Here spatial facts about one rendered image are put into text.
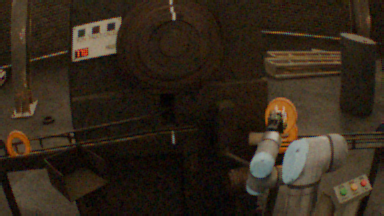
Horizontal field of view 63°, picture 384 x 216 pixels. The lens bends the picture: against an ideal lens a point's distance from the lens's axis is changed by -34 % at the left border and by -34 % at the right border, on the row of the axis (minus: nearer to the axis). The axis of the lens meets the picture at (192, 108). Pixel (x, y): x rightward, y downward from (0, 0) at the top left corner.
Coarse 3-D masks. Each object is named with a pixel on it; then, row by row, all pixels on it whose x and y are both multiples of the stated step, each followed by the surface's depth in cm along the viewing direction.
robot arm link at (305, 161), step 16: (304, 144) 102; (320, 144) 102; (288, 160) 106; (304, 160) 100; (320, 160) 101; (288, 176) 103; (304, 176) 101; (320, 176) 103; (288, 192) 106; (304, 192) 102; (288, 208) 105; (304, 208) 102
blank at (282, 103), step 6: (270, 102) 179; (276, 102) 176; (282, 102) 175; (288, 102) 174; (270, 108) 178; (282, 108) 176; (288, 108) 175; (294, 108) 175; (288, 114) 176; (294, 114) 174; (288, 120) 176; (294, 120) 175; (288, 126) 177
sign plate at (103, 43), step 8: (88, 24) 183; (96, 24) 184; (104, 24) 185; (120, 24) 188; (88, 32) 184; (104, 32) 187; (112, 32) 188; (80, 40) 184; (88, 40) 186; (96, 40) 187; (104, 40) 188; (112, 40) 189; (80, 48) 186; (88, 48) 187; (96, 48) 188; (104, 48) 190; (112, 48) 191; (72, 56) 186; (80, 56) 187; (88, 56) 189; (96, 56) 190
